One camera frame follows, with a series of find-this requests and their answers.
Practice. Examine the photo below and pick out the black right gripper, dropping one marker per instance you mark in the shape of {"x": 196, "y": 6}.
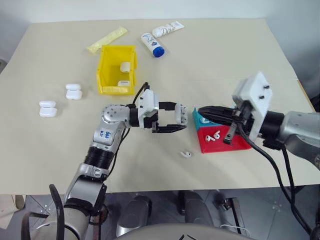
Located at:
{"x": 243, "y": 117}

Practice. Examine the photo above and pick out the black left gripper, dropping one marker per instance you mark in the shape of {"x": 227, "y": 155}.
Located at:
{"x": 155, "y": 125}

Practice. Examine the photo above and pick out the white earbud case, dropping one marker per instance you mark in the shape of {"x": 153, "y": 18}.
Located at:
{"x": 125, "y": 67}
{"x": 123, "y": 83}
{"x": 178, "y": 113}
{"x": 47, "y": 110}
{"x": 73, "y": 93}

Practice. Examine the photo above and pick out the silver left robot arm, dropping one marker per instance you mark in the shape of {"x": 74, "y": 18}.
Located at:
{"x": 110, "y": 115}

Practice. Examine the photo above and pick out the yellow plastic bin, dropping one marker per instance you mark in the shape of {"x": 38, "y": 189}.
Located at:
{"x": 110, "y": 57}

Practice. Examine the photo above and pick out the white earbud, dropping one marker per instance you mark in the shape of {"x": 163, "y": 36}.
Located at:
{"x": 208, "y": 138}
{"x": 205, "y": 121}
{"x": 185, "y": 154}
{"x": 217, "y": 135}

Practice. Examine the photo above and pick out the teal earbud holder block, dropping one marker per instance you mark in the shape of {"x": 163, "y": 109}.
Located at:
{"x": 198, "y": 120}

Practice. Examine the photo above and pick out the red earbud holder block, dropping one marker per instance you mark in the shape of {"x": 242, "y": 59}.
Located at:
{"x": 217, "y": 146}

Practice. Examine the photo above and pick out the white bottle blue cap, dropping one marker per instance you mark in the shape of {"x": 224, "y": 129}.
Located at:
{"x": 151, "y": 42}

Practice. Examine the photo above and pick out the white Dove tube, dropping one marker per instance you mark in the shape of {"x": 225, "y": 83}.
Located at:
{"x": 167, "y": 29}

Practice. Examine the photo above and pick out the grey rounded shape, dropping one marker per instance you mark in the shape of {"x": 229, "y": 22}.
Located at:
{"x": 138, "y": 212}

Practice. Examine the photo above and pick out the yellow sachet pack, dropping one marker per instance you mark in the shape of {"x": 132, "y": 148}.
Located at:
{"x": 107, "y": 38}

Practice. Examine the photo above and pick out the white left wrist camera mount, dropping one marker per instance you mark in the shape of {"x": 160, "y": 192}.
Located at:
{"x": 147, "y": 102}

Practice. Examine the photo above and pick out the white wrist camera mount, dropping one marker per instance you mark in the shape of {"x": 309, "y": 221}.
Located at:
{"x": 257, "y": 92}
{"x": 147, "y": 102}

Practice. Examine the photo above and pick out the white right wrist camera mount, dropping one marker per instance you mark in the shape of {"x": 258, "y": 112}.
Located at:
{"x": 257, "y": 92}

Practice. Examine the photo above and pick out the rusty metal table frame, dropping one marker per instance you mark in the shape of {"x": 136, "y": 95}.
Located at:
{"x": 236, "y": 212}

